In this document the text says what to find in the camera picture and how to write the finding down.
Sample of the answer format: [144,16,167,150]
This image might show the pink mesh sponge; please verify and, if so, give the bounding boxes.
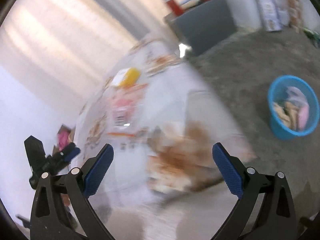
[297,104,310,131]

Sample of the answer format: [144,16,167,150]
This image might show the cream curtain left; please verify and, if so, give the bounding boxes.
[4,0,135,107]

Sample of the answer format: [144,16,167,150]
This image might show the cardboard box with pink item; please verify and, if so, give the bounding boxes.
[53,125,75,154]

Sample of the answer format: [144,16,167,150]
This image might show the dark grey side cabinet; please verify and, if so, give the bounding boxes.
[164,0,237,56]

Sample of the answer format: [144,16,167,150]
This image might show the cream curtain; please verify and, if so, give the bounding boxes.
[4,0,135,107]
[45,0,178,44]

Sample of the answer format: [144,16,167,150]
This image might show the cream curtain right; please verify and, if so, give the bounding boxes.
[45,0,178,44]

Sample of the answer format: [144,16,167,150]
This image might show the floral plaid tablecloth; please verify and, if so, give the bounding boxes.
[73,37,255,239]

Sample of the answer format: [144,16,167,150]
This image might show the clear printed plastic bag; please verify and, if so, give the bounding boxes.
[107,83,149,137]

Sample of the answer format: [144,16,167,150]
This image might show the blue plastic trash bin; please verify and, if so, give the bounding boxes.
[267,75,319,140]

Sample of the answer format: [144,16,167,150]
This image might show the yellow cardboard box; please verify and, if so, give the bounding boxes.
[111,67,141,88]

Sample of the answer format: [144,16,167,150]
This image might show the clear plastic container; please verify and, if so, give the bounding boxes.
[286,86,308,108]

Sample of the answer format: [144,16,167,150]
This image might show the patterned brown gift box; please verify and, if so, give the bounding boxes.
[287,0,303,33]

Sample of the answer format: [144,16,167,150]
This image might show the green glass bottles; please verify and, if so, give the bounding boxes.
[303,28,320,48]

